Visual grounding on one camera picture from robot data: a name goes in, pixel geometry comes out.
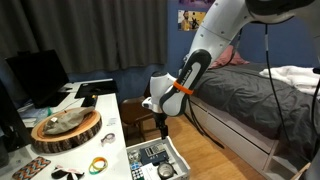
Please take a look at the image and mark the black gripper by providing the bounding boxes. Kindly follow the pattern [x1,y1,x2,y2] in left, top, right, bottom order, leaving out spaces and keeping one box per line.
[152,112,169,140]

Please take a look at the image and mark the black device with coloured buttons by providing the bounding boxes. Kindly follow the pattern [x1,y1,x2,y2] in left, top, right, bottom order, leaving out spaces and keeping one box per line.
[80,94,100,109]

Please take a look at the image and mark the round wooden log slab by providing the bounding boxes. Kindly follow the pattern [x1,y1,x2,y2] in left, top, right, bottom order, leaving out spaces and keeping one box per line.
[30,108,103,154]

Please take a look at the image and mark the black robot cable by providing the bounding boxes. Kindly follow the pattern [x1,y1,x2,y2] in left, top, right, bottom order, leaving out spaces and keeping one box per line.
[185,97,226,150]
[264,23,292,142]

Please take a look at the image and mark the grey button calculator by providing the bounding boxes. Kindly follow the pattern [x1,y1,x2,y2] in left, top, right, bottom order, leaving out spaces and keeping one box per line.
[146,143,167,158]

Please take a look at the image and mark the white open drawer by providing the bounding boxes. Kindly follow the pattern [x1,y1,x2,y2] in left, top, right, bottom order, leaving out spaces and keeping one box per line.
[125,135,192,180]

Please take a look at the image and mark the blue white small cube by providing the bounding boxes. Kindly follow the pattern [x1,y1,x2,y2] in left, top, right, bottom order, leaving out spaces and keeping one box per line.
[129,162,143,172]

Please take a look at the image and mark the pink pillow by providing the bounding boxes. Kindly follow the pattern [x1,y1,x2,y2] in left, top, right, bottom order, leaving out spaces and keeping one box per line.
[208,44,250,70]

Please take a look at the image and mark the white card box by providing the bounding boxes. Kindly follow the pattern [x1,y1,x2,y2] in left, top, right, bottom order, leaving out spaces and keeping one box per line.
[141,163,162,180]

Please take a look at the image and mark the white bed frame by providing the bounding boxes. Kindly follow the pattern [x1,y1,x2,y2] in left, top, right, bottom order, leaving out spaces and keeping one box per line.
[184,94,301,180]

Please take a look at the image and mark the black puzzle cube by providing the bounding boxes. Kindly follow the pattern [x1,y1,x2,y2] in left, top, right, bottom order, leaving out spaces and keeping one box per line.
[130,169,145,180]

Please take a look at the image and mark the brown leather chair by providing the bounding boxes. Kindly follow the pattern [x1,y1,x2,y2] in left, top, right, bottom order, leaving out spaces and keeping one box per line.
[119,96,158,142]

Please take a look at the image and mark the black mouse pad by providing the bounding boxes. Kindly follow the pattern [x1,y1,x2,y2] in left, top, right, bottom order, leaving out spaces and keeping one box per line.
[74,79,120,100]

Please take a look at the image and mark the basketball players poster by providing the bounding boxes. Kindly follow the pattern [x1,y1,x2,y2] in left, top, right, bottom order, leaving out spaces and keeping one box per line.
[177,9,208,32]

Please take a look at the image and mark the grey fabric cap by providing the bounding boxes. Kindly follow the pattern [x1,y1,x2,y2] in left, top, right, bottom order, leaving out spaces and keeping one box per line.
[42,106,96,136]

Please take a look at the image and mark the green tape ring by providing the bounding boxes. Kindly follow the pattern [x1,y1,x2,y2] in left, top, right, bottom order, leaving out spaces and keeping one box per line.
[88,156,109,176]

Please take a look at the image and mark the zigzag patterned case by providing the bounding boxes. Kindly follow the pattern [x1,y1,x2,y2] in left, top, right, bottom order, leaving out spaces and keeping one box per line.
[11,156,52,180]

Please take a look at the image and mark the orange arm strap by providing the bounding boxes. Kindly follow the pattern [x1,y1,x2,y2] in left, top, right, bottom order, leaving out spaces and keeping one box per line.
[172,80,195,96]

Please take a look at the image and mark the grey bed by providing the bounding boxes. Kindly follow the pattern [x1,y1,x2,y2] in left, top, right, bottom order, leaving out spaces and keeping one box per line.
[193,62,320,162]

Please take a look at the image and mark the white wipe packet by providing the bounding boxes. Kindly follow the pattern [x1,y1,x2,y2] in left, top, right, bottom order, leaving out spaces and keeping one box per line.
[106,117,119,127]

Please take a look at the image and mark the black computer monitor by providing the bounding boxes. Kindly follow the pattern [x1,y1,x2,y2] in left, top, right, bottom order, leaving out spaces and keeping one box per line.
[0,79,33,168]
[4,49,71,110]

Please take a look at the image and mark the grey curtain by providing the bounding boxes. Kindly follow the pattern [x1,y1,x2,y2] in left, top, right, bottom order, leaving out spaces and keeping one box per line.
[0,0,169,86]

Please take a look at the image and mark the purple poster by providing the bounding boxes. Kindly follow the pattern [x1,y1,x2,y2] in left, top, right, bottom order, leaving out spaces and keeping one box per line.
[178,0,216,5]

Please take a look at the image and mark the white towel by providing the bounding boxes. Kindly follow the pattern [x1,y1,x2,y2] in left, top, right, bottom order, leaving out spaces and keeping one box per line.
[259,65,320,96]

